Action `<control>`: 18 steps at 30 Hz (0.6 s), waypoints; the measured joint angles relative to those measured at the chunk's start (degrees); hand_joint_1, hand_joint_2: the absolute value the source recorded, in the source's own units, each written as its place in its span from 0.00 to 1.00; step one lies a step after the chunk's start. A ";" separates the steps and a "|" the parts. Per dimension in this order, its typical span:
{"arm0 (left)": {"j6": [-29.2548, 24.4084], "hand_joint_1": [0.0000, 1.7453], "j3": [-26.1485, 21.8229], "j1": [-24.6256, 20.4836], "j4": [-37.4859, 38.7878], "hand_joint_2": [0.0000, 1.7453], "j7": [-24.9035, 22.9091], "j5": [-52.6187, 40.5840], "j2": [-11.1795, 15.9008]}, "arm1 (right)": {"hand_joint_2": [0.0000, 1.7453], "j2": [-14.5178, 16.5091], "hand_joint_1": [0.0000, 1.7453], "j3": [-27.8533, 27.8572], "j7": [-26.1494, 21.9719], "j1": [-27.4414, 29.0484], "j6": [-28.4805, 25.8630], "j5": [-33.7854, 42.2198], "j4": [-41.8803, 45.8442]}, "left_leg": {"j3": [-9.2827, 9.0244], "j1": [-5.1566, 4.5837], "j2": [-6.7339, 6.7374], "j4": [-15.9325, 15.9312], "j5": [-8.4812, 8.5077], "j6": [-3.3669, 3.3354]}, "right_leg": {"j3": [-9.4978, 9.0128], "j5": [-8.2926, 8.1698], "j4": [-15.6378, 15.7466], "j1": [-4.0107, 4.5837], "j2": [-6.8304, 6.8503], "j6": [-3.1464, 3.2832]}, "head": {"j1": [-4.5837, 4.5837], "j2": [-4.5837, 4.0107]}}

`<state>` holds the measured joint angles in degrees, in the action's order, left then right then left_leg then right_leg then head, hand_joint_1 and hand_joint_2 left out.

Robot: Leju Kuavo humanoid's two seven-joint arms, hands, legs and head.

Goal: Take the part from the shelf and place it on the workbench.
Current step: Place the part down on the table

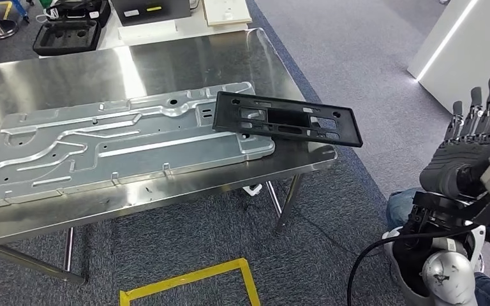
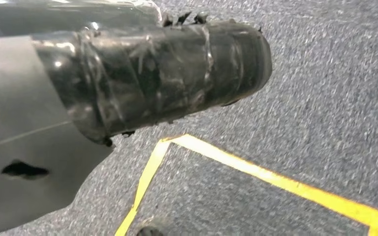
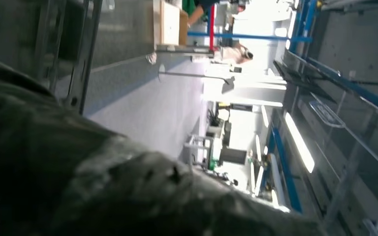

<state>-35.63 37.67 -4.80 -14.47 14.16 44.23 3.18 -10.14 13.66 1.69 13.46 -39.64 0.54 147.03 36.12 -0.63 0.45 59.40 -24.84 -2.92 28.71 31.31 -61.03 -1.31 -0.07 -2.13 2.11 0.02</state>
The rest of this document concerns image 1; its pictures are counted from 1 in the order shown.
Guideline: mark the black plastic licence plate bracket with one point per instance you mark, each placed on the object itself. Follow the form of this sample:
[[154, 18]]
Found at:
[[287, 120]]

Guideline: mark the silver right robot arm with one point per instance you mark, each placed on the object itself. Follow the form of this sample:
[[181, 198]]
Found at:
[[443, 262]]

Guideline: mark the stainless steel workbench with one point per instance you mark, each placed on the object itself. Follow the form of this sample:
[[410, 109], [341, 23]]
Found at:
[[101, 84]]

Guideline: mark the yellow floor tape square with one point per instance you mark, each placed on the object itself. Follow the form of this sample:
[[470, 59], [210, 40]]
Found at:
[[228, 274]]

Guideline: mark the white flat slab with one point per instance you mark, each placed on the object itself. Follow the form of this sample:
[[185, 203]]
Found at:
[[226, 10]]

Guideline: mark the embossed sheet metal panel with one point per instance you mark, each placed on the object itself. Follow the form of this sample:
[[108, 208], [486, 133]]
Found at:
[[101, 143]]

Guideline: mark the white side table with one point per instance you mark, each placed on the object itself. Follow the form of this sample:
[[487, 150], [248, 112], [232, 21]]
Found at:
[[164, 31]]

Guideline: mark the person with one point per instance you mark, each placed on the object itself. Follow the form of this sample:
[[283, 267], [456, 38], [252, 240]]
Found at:
[[401, 207]]

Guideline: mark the black box with labels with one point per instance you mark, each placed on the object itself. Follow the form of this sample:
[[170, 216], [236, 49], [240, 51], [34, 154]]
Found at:
[[152, 10]]

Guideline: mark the black foam tray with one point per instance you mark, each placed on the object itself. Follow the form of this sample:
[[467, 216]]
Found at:
[[67, 36]]

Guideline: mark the black equipment case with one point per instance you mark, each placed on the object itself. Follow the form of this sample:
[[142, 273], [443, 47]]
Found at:
[[80, 10]]

